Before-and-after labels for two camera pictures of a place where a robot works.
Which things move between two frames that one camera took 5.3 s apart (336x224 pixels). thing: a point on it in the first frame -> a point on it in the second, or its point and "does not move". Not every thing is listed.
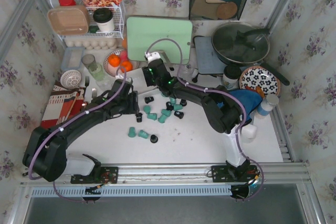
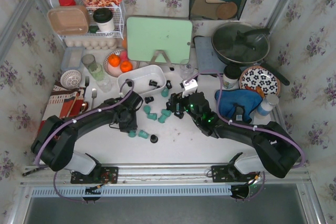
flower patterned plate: [259, 76] does not move
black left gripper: [134, 102] -> [125, 123]
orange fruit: [114, 60] does not move
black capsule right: [178, 114] does not move
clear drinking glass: [187, 67] does not move
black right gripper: [147, 76] -> [174, 103]
